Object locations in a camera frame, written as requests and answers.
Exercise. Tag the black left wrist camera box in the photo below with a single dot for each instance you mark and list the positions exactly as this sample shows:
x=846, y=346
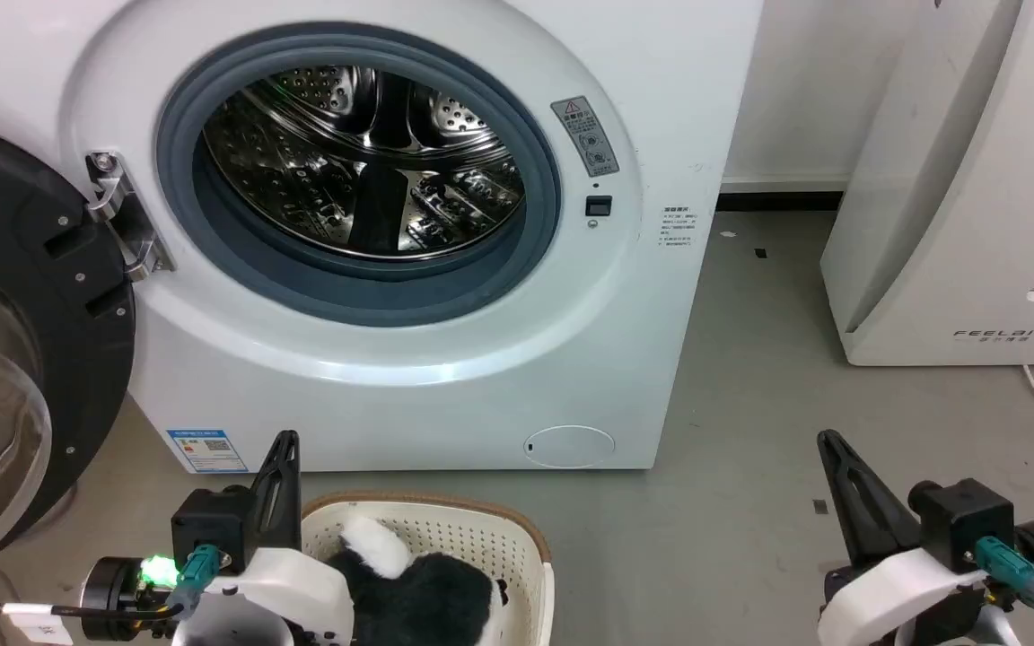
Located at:
x=212, y=525

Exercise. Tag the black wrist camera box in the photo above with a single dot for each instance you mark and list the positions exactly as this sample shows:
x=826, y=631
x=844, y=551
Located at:
x=966, y=520
x=212, y=525

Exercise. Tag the black door latch socket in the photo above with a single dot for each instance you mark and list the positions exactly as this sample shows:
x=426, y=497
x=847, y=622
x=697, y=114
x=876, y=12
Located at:
x=599, y=206

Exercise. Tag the white basket with brown rim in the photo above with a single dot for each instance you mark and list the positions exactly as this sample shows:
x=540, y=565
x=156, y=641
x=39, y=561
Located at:
x=481, y=538

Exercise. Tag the round white filter cover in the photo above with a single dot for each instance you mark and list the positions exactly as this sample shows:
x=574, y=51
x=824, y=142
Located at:
x=569, y=447

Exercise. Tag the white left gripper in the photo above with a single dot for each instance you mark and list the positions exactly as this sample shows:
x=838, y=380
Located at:
x=293, y=597

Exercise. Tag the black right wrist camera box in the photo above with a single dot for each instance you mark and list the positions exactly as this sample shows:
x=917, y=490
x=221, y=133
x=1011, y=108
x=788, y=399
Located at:
x=966, y=520

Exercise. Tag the blue white energy label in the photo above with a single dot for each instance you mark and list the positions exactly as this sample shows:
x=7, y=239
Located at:
x=207, y=450

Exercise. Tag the grey warning sticker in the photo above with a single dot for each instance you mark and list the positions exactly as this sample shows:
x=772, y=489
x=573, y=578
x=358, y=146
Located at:
x=587, y=135

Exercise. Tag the black and white plush toy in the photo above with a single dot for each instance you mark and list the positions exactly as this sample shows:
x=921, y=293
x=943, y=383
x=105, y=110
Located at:
x=427, y=601

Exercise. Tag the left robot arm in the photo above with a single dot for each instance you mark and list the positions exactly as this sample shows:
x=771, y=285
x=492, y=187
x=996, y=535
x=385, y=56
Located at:
x=109, y=588

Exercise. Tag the metal door hinge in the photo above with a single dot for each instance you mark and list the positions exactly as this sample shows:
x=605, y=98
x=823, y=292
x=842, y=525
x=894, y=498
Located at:
x=127, y=215

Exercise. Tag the white air purifier appliance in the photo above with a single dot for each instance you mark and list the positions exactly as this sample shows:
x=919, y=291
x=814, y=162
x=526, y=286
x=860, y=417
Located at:
x=948, y=224

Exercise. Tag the stainless steel washing machine drum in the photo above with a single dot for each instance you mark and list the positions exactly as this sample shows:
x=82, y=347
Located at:
x=302, y=179

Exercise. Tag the small printed text label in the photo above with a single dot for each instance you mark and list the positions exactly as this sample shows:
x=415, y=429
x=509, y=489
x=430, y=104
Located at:
x=677, y=229

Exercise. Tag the grey rubber door gasket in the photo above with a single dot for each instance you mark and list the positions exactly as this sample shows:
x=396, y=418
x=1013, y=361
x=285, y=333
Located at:
x=445, y=289

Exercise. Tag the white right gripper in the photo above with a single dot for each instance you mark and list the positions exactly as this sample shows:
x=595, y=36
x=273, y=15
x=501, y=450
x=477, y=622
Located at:
x=894, y=597

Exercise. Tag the white front-load washing machine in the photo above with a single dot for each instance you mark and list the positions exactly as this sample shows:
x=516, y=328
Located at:
x=616, y=359

